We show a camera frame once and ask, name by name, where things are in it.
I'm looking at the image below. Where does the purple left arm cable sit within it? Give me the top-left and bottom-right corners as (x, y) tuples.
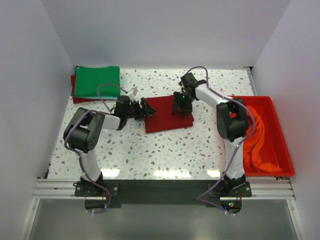
(63, 83), (131, 214)

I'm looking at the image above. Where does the folded green t shirt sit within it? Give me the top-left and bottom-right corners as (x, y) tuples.
(74, 65), (121, 98)

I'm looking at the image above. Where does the crumpled orange t shirt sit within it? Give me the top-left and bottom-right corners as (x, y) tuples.
(243, 105), (283, 173)

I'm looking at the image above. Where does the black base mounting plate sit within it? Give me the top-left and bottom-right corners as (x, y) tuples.
(74, 178), (252, 210)

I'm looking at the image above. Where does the folded dark red t shirt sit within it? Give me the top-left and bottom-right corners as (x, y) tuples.
(70, 74), (100, 104)

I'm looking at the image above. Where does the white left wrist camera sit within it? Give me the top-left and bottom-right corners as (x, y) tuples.
(126, 86), (139, 102)

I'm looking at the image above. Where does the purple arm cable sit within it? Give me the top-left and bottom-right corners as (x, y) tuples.
(196, 65), (256, 209)
(63, 83), (131, 214)

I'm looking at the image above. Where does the dark red t shirt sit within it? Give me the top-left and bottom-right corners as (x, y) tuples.
(144, 95), (194, 134)
(70, 74), (100, 104)

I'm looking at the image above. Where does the red plastic bin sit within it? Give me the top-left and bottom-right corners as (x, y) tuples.
(239, 96), (295, 177)

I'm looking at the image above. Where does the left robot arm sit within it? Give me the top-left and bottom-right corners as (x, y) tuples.
(63, 95), (157, 197)

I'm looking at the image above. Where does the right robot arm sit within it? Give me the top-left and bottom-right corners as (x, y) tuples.
(171, 72), (250, 194)

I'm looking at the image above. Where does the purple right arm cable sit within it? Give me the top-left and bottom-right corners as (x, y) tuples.
(196, 65), (256, 209)

